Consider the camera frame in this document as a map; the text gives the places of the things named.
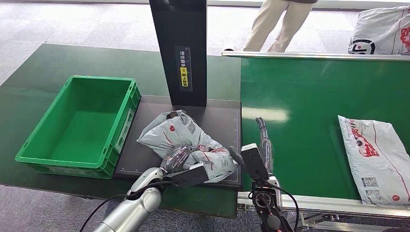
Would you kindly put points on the person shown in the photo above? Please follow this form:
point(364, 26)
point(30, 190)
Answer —
point(272, 25)

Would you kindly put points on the grey courier bag package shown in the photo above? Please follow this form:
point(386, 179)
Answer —
point(179, 131)

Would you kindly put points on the large white courier bag package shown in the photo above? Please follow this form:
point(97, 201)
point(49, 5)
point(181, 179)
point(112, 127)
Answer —
point(381, 28)

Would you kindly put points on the green conveyor belt with frame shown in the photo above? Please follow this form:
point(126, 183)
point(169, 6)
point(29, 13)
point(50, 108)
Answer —
point(307, 96)

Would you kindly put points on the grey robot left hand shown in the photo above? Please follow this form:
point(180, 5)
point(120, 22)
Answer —
point(174, 158)

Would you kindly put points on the flat white courier bag package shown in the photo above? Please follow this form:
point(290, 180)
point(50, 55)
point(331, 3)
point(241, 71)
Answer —
point(374, 160)

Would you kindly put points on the yellow and black label sticker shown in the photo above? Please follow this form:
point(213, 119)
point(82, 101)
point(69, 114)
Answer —
point(183, 70)

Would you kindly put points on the green plastic crate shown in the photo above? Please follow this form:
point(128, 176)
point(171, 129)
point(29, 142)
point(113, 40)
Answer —
point(77, 128)

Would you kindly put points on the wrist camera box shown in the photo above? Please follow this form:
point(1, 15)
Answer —
point(254, 161)
point(190, 176)

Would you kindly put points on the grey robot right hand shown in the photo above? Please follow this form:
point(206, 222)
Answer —
point(267, 153)

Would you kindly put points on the black inbound scanner machine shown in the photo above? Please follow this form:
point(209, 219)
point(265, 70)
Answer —
point(182, 28)

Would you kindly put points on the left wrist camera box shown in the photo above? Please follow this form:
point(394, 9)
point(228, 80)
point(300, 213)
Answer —
point(190, 176)

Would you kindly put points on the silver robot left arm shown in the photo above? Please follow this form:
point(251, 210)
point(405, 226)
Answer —
point(134, 208)

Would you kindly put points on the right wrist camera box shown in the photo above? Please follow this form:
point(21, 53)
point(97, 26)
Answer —
point(254, 161)

